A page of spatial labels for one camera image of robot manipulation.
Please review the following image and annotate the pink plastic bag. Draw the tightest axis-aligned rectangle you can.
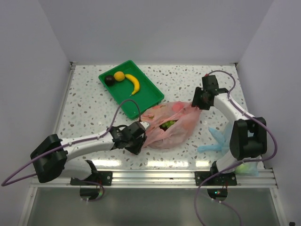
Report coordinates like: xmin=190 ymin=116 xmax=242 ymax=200
xmin=141 ymin=101 xmax=201 ymax=149

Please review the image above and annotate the green grape bunch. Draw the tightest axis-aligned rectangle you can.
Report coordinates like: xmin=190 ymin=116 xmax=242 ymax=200
xmin=160 ymin=121 xmax=176 ymax=131

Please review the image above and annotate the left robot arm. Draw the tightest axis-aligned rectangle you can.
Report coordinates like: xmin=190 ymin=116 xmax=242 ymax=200
xmin=30 ymin=121 xmax=150 ymax=185

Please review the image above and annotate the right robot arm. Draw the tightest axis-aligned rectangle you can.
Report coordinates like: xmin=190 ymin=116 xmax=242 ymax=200
xmin=192 ymin=75 xmax=267 ymax=185

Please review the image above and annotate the small yellow orange fruit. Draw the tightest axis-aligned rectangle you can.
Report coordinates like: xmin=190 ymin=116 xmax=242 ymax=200
xmin=113 ymin=71 xmax=125 ymax=82

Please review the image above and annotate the blue plastic bag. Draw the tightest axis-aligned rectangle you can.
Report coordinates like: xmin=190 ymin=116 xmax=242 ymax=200
xmin=197 ymin=123 xmax=259 ymax=177

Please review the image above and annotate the yellow banana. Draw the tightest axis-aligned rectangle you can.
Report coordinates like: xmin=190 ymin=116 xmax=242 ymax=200
xmin=125 ymin=74 xmax=140 ymax=96

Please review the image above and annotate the green plastic tray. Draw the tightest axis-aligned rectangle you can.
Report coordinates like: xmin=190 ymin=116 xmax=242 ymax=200
xmin=98 ymin=60 xmax=164 ymax=113

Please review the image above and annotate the dark purple plum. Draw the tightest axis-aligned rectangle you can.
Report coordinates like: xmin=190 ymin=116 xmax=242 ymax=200
xmin=104 ymin=75 xmax=116 ymax=86

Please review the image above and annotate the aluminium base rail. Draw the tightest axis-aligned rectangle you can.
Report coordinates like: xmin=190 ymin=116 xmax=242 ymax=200
xmin=29 ymin=167 xmax=276 ymax=189

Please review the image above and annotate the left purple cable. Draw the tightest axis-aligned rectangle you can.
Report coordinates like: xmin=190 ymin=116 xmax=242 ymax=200
xmin=1 ymin=99 xmax=142 ymax=203

